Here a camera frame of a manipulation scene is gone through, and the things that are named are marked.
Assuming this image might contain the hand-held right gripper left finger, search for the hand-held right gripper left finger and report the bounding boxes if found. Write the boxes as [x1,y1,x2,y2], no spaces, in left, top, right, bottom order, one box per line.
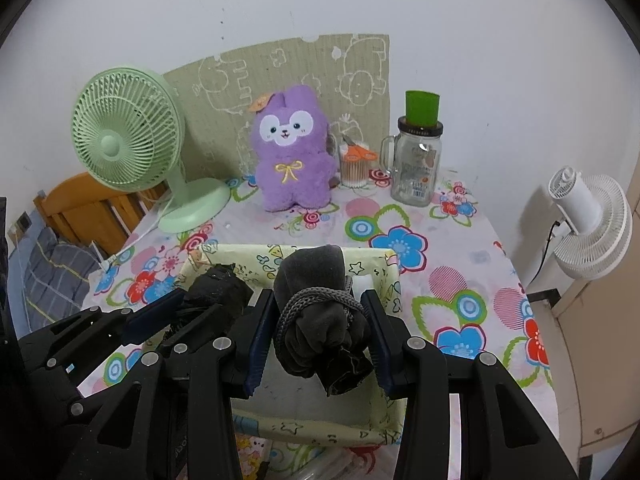
[75,287,277,480]

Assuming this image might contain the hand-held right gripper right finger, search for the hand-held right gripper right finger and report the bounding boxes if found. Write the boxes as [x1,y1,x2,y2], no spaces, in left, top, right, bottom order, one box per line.
[361,289,581,480]

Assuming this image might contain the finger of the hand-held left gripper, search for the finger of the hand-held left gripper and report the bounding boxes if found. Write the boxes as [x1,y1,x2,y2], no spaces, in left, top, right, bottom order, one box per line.
[70,305,251,411]
[17,290,187,376]

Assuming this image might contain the black plastic bag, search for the black plastic bag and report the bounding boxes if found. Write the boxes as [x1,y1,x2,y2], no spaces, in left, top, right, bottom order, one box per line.
[177,262,254,333]

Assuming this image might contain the dark grey cloth bundle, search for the dark grey cloth bundle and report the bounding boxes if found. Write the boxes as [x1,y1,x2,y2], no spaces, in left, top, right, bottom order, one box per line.
[272,244,376,397]

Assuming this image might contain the yellow cartoon fabric box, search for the yellow cartoon fabric box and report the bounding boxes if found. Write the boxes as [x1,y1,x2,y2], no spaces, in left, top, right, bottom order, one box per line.
[145,242,408,448]

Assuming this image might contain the translucent plastic roll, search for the translucent plastic roll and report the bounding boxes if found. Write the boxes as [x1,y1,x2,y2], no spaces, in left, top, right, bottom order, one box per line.
[295,445,386,480]

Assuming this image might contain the floral tablecloth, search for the floral tablecloth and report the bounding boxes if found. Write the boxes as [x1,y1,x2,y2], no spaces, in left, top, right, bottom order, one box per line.
[75,167,558,480]

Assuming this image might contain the colourful cartoon card pack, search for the colourful cartoon card pack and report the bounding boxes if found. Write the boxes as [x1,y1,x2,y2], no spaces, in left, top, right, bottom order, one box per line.
[235,435,271,480]

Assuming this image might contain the grey plaid pillow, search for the grey plaid pillow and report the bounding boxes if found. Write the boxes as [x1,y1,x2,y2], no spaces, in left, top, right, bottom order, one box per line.
[10,227,108,331]

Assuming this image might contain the wooden bed headboard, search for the wooden bed headboard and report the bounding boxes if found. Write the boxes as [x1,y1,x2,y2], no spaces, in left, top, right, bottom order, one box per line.
[34,172,171,261]

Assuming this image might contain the cotton swab jar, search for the cotton swab jar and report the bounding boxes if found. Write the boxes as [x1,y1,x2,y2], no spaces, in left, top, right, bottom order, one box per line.
[338,142,376,190]

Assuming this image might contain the glass jar with green lid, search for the glass jar with green lid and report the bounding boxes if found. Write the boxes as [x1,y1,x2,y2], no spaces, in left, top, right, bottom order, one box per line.
[380,90,446,208]

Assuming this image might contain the purple plush toy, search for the purple plush toy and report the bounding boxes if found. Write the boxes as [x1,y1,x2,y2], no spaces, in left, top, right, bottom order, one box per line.
[248,85,337,212]

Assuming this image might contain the green desk fan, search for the green desk fan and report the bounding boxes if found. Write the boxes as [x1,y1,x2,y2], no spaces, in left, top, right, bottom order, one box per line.
[70,66,232,234]

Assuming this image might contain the orange scissors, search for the orange scissors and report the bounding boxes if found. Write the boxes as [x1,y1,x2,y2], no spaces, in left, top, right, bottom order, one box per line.
[341,132,377,162]

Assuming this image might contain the white standing fan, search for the white standing fan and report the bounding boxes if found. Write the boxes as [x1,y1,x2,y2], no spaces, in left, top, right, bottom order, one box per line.
[525,165,633,281]

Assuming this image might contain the green printed cardboard sheet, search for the green printed cardboard sheet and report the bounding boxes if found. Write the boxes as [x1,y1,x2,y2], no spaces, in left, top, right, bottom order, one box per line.
[162,34,392,181]

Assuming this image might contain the white fan power cable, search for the white fan power cable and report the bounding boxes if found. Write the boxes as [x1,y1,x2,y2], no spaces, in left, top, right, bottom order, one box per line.
[97,200,173,271]

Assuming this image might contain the black fan power cable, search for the black fan power cable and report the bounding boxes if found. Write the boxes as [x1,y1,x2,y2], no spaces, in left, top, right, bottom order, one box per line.
[529,219,561,285]

